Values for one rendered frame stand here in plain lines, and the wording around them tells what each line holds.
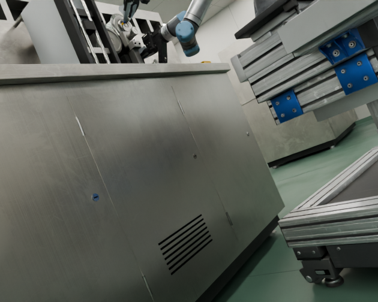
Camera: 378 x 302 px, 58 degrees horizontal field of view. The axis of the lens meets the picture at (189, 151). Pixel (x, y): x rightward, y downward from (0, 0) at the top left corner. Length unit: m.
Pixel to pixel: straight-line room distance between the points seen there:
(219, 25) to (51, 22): 5.22
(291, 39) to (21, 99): 0.69
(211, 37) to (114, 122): 5.72
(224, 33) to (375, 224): 5.85
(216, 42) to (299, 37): 5.77
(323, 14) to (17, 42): 1.39
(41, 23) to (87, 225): 1.04
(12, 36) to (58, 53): 0.31
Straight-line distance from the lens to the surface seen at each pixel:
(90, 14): 1.52
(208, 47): 6.74
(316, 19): 0.89
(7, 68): 0.94
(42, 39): 1.69
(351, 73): 1.03
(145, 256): 1.02
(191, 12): 1.50
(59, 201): 0.89
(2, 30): 1.85
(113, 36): 1.73
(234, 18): 6.52
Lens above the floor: 0.51
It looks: 2 degrees up
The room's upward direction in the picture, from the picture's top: 23 degrees counter-clockwise
